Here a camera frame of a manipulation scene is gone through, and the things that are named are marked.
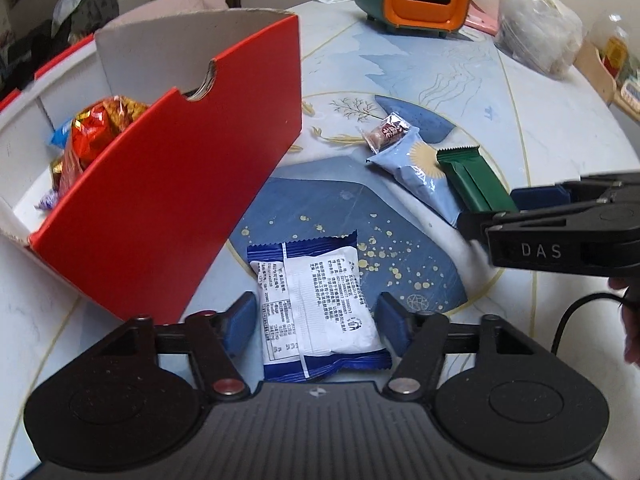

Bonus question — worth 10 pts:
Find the light blue snack packet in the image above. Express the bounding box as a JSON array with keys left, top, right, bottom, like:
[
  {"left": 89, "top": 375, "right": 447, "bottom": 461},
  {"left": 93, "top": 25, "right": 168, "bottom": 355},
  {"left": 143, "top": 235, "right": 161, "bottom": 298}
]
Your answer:
[{"left": 366, "top": 125, "right": 463, "bottom": 228}]

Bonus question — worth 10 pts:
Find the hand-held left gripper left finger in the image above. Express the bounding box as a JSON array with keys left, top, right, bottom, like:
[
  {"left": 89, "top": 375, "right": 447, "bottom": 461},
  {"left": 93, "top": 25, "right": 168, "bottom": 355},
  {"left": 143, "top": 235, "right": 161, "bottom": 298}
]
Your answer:
[{"left": 107, "top": 291, "right": 257, "bottom": 402}]

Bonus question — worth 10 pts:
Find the red cardboard box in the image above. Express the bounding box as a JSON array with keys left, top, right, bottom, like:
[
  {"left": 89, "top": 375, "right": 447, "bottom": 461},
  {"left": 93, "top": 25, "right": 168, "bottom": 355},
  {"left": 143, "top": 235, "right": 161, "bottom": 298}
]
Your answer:
[{"left": 0, "top": 7, "right": 303, "bottom": 323}]

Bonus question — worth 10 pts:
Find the red chip bag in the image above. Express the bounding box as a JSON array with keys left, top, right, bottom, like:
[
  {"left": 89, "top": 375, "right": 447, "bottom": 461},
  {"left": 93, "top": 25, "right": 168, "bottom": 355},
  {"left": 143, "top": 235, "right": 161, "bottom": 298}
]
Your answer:
[{"left": 60, "top": 96, "right": 151, "bottom": 196}]

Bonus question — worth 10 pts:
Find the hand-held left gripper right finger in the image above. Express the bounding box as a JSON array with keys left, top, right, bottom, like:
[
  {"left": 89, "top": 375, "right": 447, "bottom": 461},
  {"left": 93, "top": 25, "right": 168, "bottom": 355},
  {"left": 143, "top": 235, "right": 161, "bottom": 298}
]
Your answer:
[{"left": 376, "top": 292, "right": 538, "bottom": 401}]

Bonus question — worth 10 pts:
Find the white and blue snack packet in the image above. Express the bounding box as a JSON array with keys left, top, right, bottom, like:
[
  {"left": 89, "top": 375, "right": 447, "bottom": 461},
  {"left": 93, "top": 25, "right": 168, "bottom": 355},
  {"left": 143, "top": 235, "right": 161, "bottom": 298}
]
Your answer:
[{"left": 247, "top": 230, "right": 392, "bottom": 382}]

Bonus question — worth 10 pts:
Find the person's right hand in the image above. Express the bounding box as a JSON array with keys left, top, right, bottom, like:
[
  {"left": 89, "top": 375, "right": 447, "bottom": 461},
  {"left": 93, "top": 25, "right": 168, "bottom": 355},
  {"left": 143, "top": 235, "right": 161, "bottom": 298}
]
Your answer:
[{"left": 609, "top": 277, "right": 640, "bottom": 363}]

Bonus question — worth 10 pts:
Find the black cable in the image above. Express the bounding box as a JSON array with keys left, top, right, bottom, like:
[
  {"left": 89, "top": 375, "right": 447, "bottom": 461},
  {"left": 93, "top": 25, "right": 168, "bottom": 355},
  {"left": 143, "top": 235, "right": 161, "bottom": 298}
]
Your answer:
[{"left": 550, "top": 292, "right": 626, "bottom": 356}]

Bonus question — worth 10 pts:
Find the green snack packet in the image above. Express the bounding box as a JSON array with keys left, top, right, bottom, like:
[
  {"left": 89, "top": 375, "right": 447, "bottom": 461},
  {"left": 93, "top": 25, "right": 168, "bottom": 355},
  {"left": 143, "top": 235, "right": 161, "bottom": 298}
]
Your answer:
[{"left": 436, "top": 144, "right": 518, "bottom": 213}]

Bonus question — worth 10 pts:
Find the pile of dark clothes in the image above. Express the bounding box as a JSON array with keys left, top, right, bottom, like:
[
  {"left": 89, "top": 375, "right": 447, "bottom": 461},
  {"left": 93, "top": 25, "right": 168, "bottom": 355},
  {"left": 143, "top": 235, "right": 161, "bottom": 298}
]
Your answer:
[{"left": 50, "top": 0, "right": 121, "bottom": 41}]

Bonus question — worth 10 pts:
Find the clear plastic bag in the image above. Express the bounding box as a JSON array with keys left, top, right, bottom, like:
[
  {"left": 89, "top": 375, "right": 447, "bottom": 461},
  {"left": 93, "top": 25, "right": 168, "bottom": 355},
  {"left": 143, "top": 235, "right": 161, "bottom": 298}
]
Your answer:
[{"left": 495, "top": 0, "right": 583, "bottom": 78}]

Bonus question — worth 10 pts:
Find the pink folder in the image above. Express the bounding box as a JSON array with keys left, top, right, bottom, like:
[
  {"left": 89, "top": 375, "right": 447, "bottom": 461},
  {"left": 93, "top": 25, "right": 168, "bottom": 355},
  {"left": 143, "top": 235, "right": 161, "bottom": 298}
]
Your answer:
[{"left": 462, "top": 0, "right": 501, "bottom": 36}]

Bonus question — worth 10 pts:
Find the bottle with red label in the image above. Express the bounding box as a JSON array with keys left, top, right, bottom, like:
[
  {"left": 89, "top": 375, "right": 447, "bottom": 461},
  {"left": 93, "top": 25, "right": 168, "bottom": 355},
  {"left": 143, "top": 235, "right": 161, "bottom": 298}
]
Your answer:
[{"left": 602, "top": 15, "right": 630, "bottom": 78}]

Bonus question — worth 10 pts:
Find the pink cloth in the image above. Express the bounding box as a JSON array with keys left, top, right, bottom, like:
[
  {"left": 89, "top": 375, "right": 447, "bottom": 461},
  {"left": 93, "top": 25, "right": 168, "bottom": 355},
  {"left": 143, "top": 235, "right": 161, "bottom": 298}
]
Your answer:
[{"left": 107, "top": 0, "right": 231, "bottom": 28}]

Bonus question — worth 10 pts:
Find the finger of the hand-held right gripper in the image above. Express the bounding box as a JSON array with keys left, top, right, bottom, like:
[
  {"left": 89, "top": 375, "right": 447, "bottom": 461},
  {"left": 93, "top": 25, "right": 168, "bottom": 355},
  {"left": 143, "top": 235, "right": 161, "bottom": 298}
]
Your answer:
[
  {"left": 510, "top": 172, "right": 640, "bottom": 212},
  {"left": 457, "top": 198, "right": 622, "bottom": 242}
]

